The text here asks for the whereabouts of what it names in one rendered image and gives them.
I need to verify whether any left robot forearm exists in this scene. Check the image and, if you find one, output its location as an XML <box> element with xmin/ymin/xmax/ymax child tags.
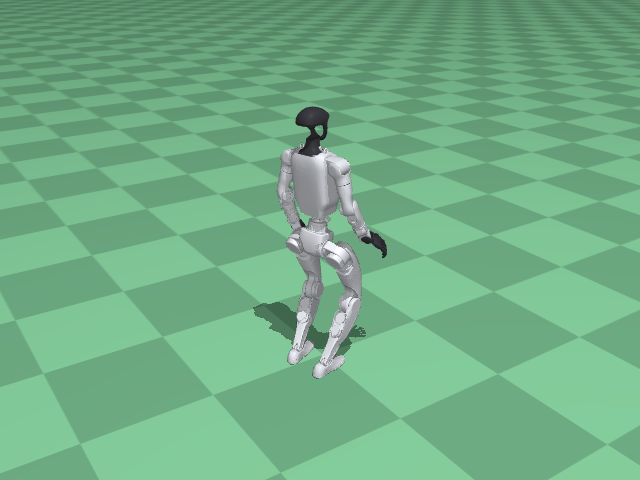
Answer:
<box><xmin>279</xmin><ymin>198</ymin><xmax>302</xmax><ymax>230</ymax></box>

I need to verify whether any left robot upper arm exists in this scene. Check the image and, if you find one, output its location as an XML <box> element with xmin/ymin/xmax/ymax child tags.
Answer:
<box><xmin>277</xmin><ymin>148</ymin><xmax>296</xmax><ymax>202</ymax></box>

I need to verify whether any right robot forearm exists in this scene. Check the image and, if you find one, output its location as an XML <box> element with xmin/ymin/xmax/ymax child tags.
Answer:
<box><xmin>347</xmin><ymin>200</ymin><xmax>371</xmax><ymax>242</ymax></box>

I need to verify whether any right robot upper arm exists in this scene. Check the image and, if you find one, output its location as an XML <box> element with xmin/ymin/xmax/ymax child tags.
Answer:
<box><xmin>326</xmin><ymin>156</ymin><xmax>355</xmax><ymax>216</ymax></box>

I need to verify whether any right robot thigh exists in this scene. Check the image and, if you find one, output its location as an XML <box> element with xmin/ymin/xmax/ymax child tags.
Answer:
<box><xmin>323</xmin><ymin>241</ymin><xmax>362</xmax><ymax>313</ymax></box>

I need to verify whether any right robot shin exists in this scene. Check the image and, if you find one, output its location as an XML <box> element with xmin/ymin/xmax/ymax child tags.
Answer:
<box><xmin>320</xmin><ymin>297</ymin><xmax>361</xmax><ymax>366</ymax></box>

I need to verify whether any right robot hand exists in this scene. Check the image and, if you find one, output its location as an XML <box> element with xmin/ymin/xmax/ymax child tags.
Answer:
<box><xmin>361</xmin><ymin>231</ymin><xmax>387</xmax><ymax>258</ymax></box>

